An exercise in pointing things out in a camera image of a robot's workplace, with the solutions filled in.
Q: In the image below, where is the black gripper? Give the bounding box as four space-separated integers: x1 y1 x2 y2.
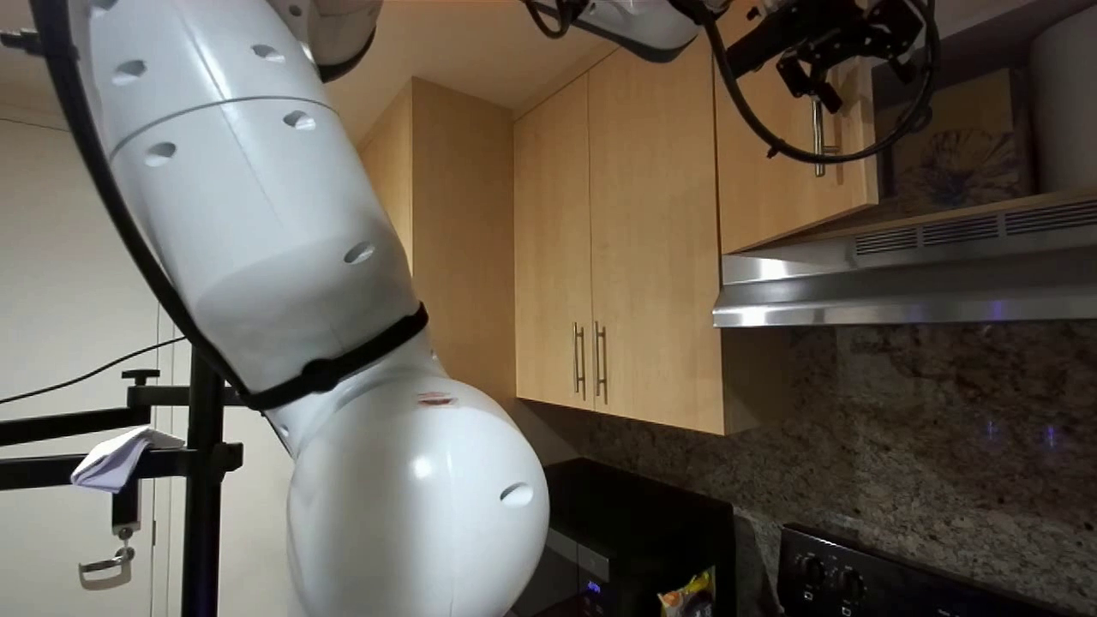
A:
778 0 925 116

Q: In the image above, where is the long steel door handle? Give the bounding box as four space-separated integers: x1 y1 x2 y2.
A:
807 96 836 181

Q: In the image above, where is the light wood cabinet door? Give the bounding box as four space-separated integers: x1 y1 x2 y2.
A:
715 0 883 257

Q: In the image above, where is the open cabinet body with shelf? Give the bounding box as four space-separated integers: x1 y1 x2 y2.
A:
869 0 1097 254

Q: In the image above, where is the tall deep wood cabinet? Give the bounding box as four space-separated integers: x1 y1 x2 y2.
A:
357 77 521 408

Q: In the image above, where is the Fiji cardboard box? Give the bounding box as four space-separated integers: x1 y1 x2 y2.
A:
873 65 1037 227

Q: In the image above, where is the stainless steel range hood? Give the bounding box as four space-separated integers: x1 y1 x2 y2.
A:
713 201 1097 334

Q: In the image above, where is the black microwave oven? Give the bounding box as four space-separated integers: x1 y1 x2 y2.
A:
533 455 740 617

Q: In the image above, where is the black stove control panel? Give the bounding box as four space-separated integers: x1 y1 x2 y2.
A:
775 520 1030 617

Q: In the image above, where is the yellow snack bag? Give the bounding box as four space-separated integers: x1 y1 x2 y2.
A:
651 562 721 617

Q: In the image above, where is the black metal stand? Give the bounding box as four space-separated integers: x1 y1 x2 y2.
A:
0 366 249 617

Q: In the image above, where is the white crumpled cloth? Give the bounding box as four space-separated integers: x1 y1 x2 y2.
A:
69 424 187 494

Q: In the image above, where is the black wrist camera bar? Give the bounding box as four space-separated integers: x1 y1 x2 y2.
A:
723 4 834 84

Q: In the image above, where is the light wood wall cabinet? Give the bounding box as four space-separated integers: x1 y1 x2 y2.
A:
510 38 732 438

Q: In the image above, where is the short steel cabinet handle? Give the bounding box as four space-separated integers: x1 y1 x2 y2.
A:
589 319 612 408
567 321 589 403

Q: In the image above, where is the thin black wire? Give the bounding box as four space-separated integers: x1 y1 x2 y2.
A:
0 334 193 413

